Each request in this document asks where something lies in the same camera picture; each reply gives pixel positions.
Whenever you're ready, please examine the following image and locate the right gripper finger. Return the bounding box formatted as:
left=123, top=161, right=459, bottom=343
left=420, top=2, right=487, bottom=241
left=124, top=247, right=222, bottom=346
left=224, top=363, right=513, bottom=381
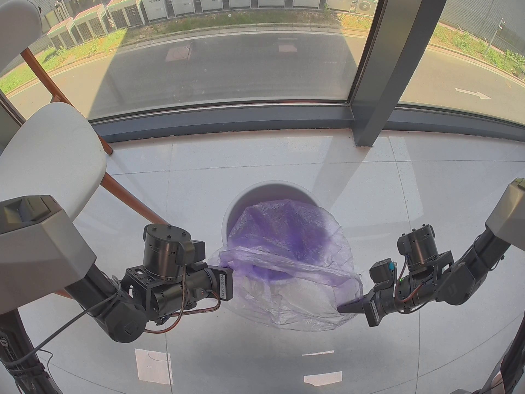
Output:
left=338, top=296, right=373, bottom=314

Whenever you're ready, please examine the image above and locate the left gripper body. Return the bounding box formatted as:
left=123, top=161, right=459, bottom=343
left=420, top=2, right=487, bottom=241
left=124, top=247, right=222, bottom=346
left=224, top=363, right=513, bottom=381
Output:
left=155, top=266, right=235, bottom=315

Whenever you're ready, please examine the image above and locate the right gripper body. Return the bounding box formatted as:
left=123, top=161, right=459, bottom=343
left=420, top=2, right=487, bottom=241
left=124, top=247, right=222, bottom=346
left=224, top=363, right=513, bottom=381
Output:
left=363, top=275, right=417, bottom=327

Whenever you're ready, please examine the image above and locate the purple plastic bag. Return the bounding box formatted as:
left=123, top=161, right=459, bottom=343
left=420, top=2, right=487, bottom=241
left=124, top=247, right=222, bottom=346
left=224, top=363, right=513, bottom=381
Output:
left=207, top=199, right=365, bottom=332

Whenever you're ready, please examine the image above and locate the white trash bin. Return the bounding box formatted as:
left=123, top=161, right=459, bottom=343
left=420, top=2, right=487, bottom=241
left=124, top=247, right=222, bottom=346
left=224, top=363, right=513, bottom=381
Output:
left=221, top=181, right=322, bottom=286

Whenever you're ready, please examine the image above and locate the white cushioned wooden chair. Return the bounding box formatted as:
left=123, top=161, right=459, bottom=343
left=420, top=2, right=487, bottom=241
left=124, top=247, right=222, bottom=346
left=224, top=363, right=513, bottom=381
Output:
left=0, top=0, right=171, bottom=300

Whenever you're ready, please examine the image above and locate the window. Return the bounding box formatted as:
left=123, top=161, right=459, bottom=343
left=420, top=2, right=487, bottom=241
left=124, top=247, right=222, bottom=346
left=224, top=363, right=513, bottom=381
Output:
left=0, top=0, right=525, bottom=149

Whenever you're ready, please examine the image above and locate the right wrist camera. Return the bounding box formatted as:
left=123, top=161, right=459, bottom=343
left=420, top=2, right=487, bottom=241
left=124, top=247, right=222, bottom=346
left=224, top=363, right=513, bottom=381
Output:
left=369, top=258, right=398, bottom=291

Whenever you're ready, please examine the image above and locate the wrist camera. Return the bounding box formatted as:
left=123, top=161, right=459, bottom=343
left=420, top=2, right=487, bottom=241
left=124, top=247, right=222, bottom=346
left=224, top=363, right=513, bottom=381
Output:
left=186, top=240, right=206, bottom=266
left=369, top=258, right=398, bottom=291

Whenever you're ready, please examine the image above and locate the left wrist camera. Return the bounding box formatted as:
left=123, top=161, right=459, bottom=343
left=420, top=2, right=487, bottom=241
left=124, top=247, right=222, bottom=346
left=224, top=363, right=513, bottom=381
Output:
left=186, top=240, right=206, bottom=266

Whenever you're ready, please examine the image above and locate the black cable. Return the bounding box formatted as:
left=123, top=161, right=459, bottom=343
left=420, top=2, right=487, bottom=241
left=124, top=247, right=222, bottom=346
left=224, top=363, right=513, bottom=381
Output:
left=34, top=290, right=124, bottom=352

